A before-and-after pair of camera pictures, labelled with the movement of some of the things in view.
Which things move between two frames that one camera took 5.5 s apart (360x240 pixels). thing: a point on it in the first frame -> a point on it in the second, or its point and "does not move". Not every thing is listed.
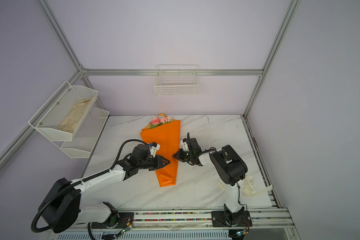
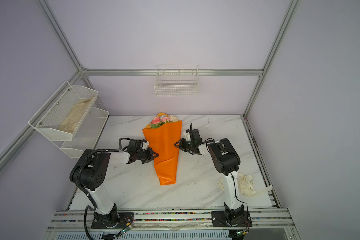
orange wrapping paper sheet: (168, 136) does not move
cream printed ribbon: (249, 188) does not move
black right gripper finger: (180, 155) -> (182, 144)
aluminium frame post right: (288, 18) does not move
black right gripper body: (190, 156) -> (191, 146)
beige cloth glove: (71, 121) does not move
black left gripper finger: (160, 162) -> (153, 155)
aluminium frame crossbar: (171, 71) does not move
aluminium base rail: (268, 224) does not move
